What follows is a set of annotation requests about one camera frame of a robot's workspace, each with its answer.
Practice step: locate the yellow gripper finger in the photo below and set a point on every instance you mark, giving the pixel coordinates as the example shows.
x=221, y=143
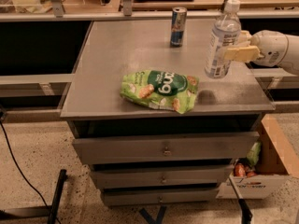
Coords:
x=244, y=38
x=242, y=54

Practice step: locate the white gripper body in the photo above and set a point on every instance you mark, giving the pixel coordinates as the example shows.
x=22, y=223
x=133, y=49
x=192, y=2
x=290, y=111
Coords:
x=270, y=48

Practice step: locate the clear plastic water bottle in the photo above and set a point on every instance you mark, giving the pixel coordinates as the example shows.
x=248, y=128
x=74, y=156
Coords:
x=224, y=33

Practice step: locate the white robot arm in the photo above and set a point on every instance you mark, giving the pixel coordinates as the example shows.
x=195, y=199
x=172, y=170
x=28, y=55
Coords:
x=292, y=57

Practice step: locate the blue silver energy drink can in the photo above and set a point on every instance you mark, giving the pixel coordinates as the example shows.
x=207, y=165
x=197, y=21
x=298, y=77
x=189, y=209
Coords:
x=179, y=16

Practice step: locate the green snack bag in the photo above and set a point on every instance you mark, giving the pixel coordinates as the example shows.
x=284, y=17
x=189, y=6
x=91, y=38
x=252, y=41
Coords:
x=161, y=90

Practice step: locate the green bag in box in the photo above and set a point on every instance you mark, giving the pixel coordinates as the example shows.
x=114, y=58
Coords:
x=253, y=155

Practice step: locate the cardboard box with groceries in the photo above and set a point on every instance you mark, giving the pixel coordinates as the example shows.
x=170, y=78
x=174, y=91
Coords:
x=277, y=162

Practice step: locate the orange packets in box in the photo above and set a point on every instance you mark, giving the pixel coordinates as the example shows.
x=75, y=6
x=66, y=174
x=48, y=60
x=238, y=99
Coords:
x=242, y=170

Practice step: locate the black stand leg right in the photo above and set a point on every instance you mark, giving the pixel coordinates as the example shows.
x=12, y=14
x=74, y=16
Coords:
x=246, y=213

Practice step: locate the bottom grey drawer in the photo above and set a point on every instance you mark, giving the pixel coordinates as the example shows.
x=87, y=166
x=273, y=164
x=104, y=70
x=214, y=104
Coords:
x=161, y=196

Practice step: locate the grey drawer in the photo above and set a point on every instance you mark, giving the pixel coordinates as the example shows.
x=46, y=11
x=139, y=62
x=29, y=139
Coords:
x=161, y=196
x=158, y=177
x=175, y=147

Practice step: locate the top grey drawer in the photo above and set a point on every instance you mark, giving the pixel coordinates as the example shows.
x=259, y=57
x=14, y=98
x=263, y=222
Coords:
x=175, y=147

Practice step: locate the middle grey drawer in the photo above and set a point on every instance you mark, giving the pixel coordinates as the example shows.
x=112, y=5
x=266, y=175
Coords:
x=158, y=177

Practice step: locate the black metal stand leg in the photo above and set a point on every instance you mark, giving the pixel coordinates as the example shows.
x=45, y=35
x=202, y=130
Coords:
x=50, y=212

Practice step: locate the metal shelf rail frame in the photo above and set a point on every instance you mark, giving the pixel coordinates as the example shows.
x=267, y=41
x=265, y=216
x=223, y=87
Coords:
x=98, y=10

